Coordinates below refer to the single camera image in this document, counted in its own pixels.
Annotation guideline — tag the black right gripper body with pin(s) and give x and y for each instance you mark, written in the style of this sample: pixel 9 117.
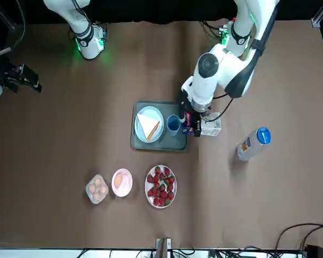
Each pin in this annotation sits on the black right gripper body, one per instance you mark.
pixel 14 74

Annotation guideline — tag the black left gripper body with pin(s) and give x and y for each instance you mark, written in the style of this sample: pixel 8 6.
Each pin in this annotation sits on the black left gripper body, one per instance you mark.
pixel 196 117

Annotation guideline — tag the blue white milk carton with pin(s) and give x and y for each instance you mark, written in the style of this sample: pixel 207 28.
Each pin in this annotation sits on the blue white milk carton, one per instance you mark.
pixel 211 126

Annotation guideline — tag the triangular sandwich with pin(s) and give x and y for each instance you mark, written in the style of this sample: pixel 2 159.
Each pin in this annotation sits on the triangular sandwich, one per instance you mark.
pixel 148 126

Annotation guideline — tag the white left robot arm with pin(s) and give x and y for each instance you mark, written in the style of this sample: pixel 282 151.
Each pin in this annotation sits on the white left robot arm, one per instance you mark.
pixel 204 86

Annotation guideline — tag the blue cup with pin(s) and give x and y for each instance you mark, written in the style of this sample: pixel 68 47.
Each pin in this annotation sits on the blue cup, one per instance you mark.
pixel 173 130

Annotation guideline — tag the grey-green tray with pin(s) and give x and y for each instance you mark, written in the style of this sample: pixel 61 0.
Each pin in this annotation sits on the grey-green tray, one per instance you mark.
pixel 175 143

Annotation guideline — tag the pale round plate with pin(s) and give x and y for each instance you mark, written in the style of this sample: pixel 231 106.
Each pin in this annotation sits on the pale round plate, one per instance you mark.
pixel 154 113

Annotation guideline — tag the white strawberry plate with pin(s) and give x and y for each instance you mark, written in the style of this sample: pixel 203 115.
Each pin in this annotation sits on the white strawberry plate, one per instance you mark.
pixel 160 206

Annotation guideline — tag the red strawberry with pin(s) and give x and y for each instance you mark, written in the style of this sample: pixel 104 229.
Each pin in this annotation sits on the red strawberry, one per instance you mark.
pixel 167 200
pixel 156 192
pixel 162 186
pixel 156 200
pixel 150 192
pixel 162 202
pixel 163 194
pixel 170 187
pixel 162 176
pixel 171 195
pixel 150 178
pixel 157 170
pixel 167 171
pixel 154 185
pixel 169 180
pixel 156 178

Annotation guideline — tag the clear bottle blue cap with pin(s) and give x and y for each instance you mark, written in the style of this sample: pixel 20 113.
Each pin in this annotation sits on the clear bottle blue cap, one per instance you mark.
pixel 251 146

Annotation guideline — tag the brown egg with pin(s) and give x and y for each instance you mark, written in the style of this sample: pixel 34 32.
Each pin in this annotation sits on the brown egg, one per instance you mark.
pixel 103 190
pixel 97 182
pixel 119 180
pixel 92 189

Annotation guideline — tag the clear plastic egg box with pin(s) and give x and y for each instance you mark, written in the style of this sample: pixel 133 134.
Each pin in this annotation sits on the clear plastic egg box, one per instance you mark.
pixel 97 190

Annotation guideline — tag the dark brown box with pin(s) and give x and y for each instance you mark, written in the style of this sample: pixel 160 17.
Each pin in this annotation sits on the dark brown box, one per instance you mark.
pixel 320 252

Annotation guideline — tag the aluminium frame rail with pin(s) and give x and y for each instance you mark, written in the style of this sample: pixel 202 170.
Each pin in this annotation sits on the aluminium frame rail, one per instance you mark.
pixel 319 16
pixel 8 22

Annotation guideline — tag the aluminium post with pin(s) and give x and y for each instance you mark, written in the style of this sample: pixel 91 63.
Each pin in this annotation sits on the aluminium post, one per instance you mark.
pixel 161 250

